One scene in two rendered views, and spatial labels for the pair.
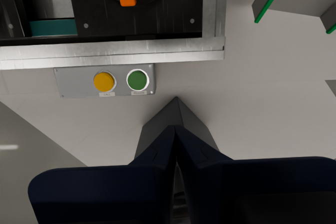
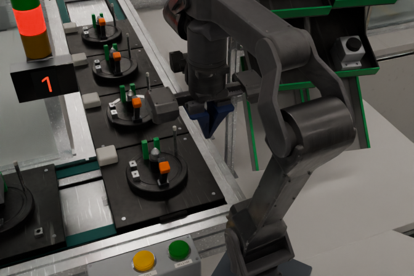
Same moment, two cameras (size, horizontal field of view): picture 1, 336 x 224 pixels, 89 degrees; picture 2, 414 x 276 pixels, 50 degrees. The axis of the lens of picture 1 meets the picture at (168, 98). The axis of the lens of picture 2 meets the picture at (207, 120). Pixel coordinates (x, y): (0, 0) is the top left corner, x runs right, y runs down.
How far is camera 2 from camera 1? 73 cm
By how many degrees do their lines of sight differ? 69
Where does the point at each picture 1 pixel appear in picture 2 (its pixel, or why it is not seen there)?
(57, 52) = (93, 249)
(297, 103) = (387, 260)
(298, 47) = (336, 211)
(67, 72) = (102, 264)
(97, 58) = (133, 243)
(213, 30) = (235, 199)
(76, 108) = not seen: outside the picture
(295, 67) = (349, 227)
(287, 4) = not seen: hidden behind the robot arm
